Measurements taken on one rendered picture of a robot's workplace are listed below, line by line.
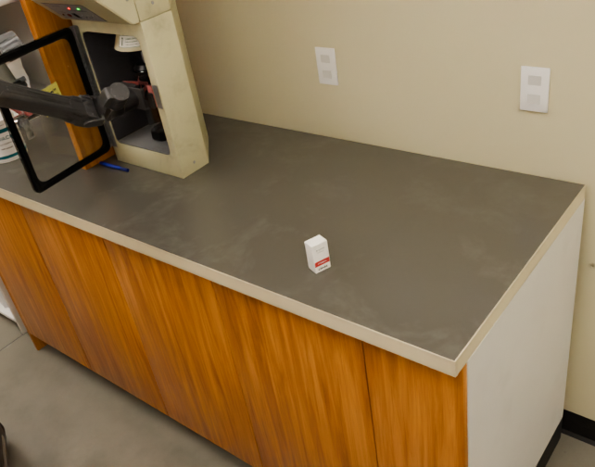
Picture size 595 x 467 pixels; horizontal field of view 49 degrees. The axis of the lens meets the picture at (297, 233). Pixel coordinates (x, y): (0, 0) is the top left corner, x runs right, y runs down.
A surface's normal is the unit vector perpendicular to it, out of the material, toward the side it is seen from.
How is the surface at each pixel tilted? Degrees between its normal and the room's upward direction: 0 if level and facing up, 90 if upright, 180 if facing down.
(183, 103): 90
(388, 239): 0
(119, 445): 0
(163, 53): 90
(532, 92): 90
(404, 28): 90
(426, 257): 0
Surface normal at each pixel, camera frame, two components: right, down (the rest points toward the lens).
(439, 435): -0.61, 0.51
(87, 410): -0.15, -0.83
